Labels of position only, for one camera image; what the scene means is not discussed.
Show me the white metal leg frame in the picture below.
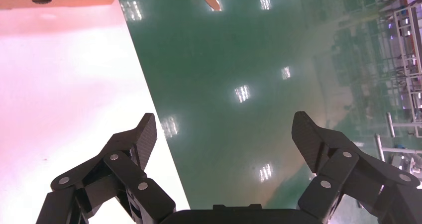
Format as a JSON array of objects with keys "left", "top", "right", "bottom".
[{"left": 374, "top": 112, "right": 422, "bottom": 172}]

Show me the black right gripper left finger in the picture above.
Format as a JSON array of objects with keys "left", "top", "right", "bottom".
[{"left": 35, "top": 112, "right": 176, "bottom": 224}]

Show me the white metal shelving rack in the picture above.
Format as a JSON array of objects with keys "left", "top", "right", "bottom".
[{"left": 379, "top": 0, "right": 422, "bottom": 137}]

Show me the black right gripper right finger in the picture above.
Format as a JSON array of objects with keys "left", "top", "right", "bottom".
[{"left": 292, "top": 111, "right": 422, "bottom": 224}]

